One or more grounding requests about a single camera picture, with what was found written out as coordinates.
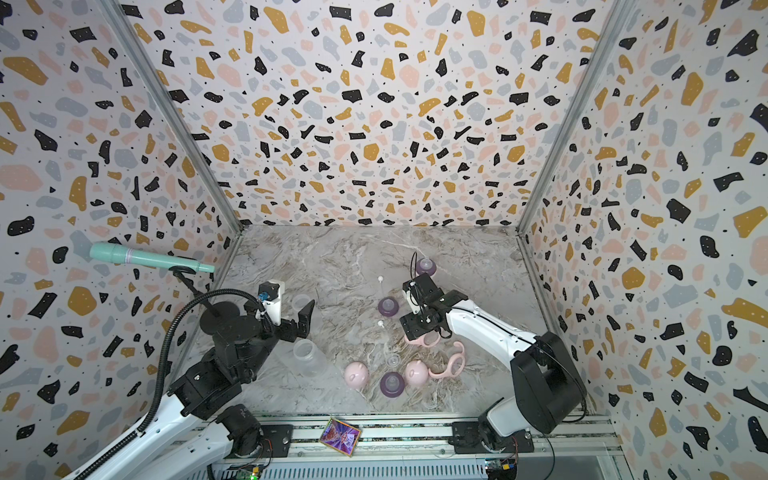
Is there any small clear baby bottle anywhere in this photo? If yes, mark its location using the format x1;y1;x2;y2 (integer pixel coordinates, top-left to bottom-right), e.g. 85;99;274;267
289;339;328;378

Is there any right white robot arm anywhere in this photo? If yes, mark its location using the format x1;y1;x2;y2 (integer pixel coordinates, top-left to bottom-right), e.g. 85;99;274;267
400;274;587;450

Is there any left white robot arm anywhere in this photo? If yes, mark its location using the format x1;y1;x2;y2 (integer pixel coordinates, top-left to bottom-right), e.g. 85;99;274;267
69;301;315;479

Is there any clear silicone nipple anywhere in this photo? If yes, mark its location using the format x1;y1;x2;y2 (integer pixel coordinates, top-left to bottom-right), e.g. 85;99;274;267
385;354;402;368

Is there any pink bottle cap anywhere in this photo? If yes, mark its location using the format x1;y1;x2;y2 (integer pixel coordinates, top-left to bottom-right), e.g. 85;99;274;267
343;361;370;390
403;359;431;388

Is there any black microphone stand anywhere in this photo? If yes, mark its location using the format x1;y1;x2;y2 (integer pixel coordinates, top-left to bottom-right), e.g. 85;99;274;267
170;266;240;336

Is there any colourful holographic card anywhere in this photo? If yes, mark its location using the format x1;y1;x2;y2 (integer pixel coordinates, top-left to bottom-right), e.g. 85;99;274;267
319;418;362;457

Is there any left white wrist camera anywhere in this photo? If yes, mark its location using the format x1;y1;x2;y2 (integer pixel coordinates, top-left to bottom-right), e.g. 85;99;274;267
258;280;285;326

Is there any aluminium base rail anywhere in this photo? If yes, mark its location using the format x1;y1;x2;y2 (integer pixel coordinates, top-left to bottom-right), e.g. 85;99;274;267
119;413;625;480

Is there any left corner aluminium post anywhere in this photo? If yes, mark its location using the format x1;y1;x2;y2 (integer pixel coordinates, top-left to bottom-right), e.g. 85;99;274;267
97;1;243;236

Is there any corner aluminium post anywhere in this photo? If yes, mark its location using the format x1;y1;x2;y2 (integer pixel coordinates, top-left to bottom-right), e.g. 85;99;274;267
516;0;637;236
97;1;243;236

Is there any black corrugated cable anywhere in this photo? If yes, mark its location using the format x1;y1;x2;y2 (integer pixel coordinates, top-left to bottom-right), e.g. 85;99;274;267
71;289;265;480

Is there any right corner aluminium post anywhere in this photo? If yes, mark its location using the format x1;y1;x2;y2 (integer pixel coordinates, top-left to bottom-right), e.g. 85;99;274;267
516;0;637;236

